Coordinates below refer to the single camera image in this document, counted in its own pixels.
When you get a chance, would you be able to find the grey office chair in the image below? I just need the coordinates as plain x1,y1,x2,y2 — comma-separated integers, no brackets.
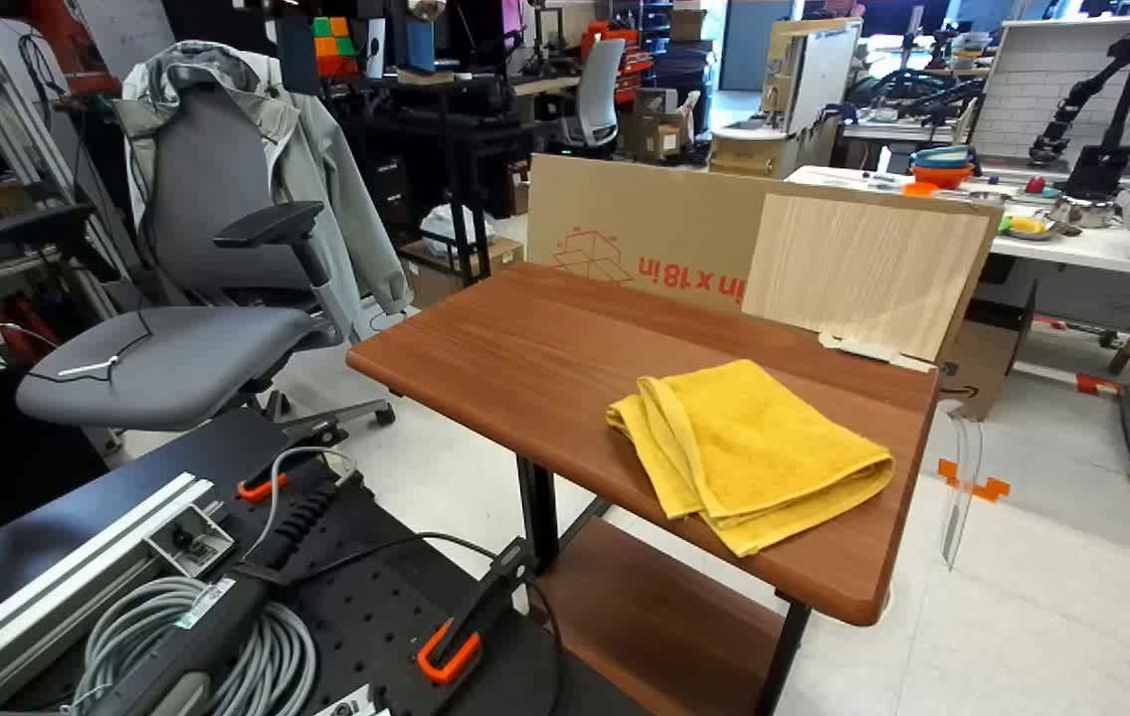
14,74,400,462

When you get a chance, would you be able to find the black perforated base board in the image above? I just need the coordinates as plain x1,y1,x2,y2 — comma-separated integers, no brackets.
0,402,569,716

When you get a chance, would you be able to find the grey cable bundle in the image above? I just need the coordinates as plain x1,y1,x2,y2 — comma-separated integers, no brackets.
59,572,321,716

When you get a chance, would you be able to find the small orange clamp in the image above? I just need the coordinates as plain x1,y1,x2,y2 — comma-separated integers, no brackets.
234,467,294,507

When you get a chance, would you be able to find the brown wooden lower shelf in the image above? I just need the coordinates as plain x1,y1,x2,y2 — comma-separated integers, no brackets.
536,518,795,716

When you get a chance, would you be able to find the aluminium profile rail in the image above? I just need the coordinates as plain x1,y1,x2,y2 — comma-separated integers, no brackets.
0,467,219,709

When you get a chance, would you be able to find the cardboard box with red print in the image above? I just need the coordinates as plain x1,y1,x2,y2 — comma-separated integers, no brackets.
526,149,1028,422

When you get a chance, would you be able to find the clear acrylic stand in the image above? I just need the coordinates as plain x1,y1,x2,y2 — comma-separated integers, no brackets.
938,409,987,572

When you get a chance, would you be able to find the light wood panel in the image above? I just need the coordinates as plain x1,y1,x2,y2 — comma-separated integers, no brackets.
735,185,1002,372

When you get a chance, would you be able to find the black desk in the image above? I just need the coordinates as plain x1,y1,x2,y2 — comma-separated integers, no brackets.
384,70,587,287

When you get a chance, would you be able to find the black articulated stand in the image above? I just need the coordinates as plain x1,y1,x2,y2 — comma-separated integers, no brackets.
1023,25,1130,202

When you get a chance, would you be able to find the colourful cube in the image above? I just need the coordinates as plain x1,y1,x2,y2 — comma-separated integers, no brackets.
308,10,368,86

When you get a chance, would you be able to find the white pegboard panel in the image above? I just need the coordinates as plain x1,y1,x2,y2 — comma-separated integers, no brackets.
966,10,1130,184

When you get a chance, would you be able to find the grey jacket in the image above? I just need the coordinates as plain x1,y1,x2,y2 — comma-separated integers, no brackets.
120,34,420,341

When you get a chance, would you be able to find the black orange bar clamp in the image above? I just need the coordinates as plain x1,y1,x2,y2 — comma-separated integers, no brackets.
416,531,536,693

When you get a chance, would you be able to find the white desk with grey legs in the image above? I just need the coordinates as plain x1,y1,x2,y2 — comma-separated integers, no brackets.
786,161,1130,502

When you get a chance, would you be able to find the upright cardboard carton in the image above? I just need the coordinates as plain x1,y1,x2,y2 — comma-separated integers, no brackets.
760,15,866,133

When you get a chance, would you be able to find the yellow terry towel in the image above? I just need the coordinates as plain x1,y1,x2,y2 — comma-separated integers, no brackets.
607,352,900,560

